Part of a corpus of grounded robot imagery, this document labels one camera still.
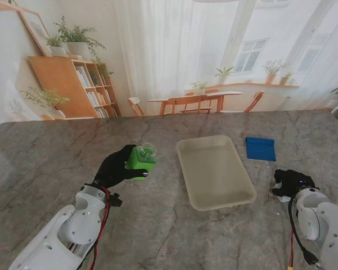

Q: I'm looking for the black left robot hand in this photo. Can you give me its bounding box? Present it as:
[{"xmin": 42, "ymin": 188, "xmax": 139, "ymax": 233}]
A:
[{"xmin": 92, "ymin": 144, "xmax": 150, "ymax": 191}]

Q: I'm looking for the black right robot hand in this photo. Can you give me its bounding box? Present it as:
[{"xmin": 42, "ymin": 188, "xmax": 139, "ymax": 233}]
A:
[{"xmin": 271, "ymin": 168, "xmax": 321, "ymax": 199}]

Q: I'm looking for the green square glass jar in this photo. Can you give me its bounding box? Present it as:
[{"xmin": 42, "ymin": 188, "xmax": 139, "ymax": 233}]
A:
[{"xmin": 124, "ymin": 142, "xmax": 158, "ymax": 181}]

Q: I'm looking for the blue plastic scraper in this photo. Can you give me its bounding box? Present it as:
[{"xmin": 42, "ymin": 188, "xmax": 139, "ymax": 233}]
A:
[{"xmin": 245, "ymin": 136, "xmax": 277, "ymax": 162}]

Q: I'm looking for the translucent plastic baking tray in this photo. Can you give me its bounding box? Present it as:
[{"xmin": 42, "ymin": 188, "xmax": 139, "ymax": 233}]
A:
[{"xmin": 176, "ymin": 134, "xmax": 257, "ymax": 212}]

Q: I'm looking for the white seat wooden chair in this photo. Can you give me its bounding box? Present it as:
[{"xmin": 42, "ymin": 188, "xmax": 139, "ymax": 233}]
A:
[{"xmin": 127, "ymin": 97, "xmax": 146, "ymax": 117}]

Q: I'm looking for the leafy potted plant beside bookshelf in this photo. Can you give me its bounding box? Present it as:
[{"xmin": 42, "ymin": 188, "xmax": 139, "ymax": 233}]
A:
[{"xmin": 20, "ymin": 87, "xmax": 71, "ymax": 120}]

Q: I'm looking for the wooden bookshelf with books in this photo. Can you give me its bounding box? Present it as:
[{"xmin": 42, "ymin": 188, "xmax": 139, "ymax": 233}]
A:
[{"xmin": 27, "ymin": 55, "xmax": 122, "ymax": 119}]

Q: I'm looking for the wooden slat back chair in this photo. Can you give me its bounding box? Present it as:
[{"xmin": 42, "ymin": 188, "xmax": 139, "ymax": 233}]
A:
[{"xmin": 159, "ymin": 94, "xmax": 209, "ymax": 116}]

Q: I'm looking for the small windowsill plant orange pot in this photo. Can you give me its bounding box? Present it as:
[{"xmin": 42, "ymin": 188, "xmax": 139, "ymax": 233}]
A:
[{"xmin": 280, "ymin": 71, "xmax": 295, "ymax": 86}]

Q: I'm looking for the tall windowsill plant orange pot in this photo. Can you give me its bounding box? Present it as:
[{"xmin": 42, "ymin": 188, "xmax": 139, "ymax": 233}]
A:
[{"xmin": 262, "ymin": 59, "xmax": 288, "ymax": 84}]

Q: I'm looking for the small table plant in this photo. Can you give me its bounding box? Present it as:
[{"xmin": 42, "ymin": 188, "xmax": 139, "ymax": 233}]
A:
[{"xmin": 190, "ymin": 81, "xmax": 208, "ymax": 95}]

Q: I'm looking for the white wooden dining table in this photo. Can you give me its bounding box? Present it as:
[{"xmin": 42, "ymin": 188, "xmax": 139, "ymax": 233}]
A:
[{"xmin": 146, "ymin": 90, "xmax": 243, "ymax": 116}]

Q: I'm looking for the large potted plant white pot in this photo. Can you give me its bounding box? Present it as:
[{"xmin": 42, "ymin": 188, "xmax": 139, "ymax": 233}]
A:
[{"xmin": 54, "ymin": 15, "xmax": 106, "ymax": 62}]

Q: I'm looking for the broad leaf windowsill plant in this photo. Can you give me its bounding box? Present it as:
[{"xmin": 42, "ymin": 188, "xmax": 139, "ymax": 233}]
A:
[{"xmin": 214, "ymin": 66, "xmax": 234, "ymax": 85}]

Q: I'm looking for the small potted plant white pot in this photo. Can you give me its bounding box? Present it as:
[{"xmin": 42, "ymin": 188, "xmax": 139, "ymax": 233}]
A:
[{"xmin": 45, "ymin": 35, "xmax": 68, "ymax": 57}]

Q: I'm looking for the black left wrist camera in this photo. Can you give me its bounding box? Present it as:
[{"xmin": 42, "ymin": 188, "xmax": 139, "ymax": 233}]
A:
[{"xmin": 106, "ymin": 192, "xmax": 123, "ymax": 208}]

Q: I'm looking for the red black right arm cable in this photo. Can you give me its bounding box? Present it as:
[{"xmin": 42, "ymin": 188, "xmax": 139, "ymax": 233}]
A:
[{"xmin": 287, "ymin": 196, "xmax": 321, "ymax": 270}]

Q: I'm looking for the red black arm cable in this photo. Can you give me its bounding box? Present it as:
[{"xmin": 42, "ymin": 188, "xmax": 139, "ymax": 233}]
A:
[
  {"xmin": 77, "ymin": 190, "xmax": 112, "ymax": 270},
  {"xmin": 287, "ymin": 196, "xmax": 321, "ymax": 270}
]

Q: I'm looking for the red black left arm cable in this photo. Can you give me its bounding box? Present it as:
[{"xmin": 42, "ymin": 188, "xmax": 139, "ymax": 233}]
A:
[{"xmin": 77, "ymin": 190, "xmax": 112, "ymax": 270}]

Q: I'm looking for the wooden picture frame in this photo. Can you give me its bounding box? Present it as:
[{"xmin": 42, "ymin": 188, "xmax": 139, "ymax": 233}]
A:
[{"xmin": 18, "ymin": 10, "xmax": 54, "ymax": 57}]

